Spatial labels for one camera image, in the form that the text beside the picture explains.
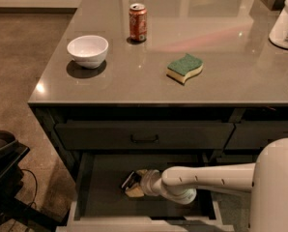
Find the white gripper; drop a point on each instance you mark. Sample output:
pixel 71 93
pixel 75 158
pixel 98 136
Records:
pixel 146 181

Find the black rxbar chocolate bar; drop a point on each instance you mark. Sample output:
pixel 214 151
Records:
pixel 133 179

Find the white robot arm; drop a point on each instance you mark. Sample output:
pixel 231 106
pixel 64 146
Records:
pixel 266 180

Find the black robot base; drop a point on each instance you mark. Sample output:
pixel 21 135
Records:
pixel 11 153

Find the open middle drawer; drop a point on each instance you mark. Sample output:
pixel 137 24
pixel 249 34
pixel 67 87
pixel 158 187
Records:
pixel 100 205

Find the closed top left drawer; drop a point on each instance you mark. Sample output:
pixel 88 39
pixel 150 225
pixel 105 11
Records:
pixel 115 135

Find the middle right drawer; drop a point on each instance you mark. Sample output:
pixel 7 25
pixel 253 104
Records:
pixel 236 159

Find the top right drawer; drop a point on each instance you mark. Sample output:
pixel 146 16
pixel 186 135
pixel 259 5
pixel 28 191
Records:
pixel 256 135

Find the green yellow sponge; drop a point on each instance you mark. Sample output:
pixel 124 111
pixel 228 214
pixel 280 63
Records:
pixel 185 68

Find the white ceramic bowl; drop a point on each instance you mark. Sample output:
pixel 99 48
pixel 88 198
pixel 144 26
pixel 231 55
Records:
pixel 88 51

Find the orange soda can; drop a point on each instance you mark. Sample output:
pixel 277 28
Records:
pixel 138 22

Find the black drawer handle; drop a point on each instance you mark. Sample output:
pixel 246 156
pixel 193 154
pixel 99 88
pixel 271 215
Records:
pixel 152 139

